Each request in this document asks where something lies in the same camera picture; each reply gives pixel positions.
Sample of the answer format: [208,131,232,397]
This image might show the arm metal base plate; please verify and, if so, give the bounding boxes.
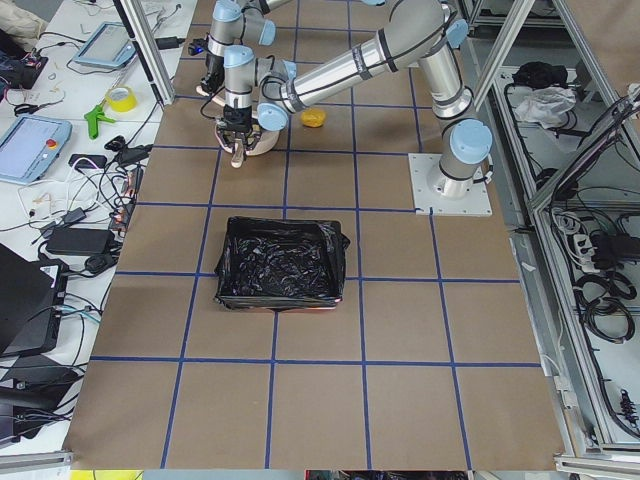
[408,153,493,217]

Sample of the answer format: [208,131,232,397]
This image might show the green plastic clamp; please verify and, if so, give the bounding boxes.
[84,102,116,140]

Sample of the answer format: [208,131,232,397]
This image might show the coiled black cable bundle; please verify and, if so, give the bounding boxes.
[572,277,637,346]

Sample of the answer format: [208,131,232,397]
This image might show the beige plastic dustpan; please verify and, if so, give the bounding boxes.
[215,118,280,168]

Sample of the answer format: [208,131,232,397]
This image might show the near teach pendant tablet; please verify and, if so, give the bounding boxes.
[1,114,72,185]

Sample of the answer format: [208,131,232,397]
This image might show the teach pendant tablet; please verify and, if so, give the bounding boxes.
[73,22,136,69]
[1,114,72,185]

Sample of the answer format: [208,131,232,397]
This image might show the large black power brick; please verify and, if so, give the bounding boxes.
[46,228,115,256]

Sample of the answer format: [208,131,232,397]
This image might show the black power adapter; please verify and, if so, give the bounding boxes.
[155,36,185,50]

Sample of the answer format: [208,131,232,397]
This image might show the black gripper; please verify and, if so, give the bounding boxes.
[217,105,262,152]
[201,53,225,88]

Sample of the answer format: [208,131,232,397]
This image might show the bin with black bag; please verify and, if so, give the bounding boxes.
[215,216,350,312]

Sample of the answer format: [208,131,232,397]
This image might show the black laptop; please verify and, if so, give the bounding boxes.
[1,246,69,358]

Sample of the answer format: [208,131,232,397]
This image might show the far teach pendant tablet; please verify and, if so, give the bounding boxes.
[73,22,136,69]

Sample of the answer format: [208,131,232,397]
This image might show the beige hand brush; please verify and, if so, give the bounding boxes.
[195,85,226,106]

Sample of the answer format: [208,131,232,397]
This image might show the yellow tape roll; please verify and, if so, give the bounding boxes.
[105,86,138,113]

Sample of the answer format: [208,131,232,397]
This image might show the yellow trash piece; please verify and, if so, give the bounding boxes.
[300,108,327,128]

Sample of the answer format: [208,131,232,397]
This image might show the aluminium frame post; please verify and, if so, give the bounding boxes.
[113,0,175,106]

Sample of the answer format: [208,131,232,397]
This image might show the black handled scissors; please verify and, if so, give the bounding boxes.
[13,103,50,116]

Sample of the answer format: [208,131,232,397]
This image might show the white crumpled cloth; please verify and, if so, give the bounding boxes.
[514,87,576,129]

